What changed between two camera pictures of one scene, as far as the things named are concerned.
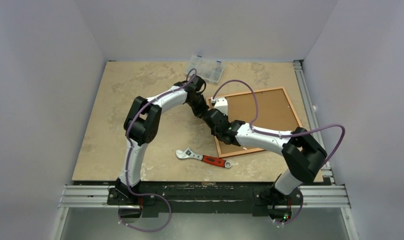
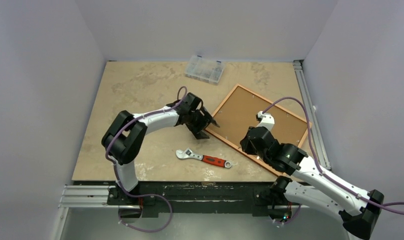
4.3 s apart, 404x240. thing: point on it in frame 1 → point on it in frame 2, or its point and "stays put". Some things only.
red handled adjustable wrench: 189,153 stays put
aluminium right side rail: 312,114 stays put
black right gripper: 209,117 → 252,142
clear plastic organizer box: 210,69 stays put
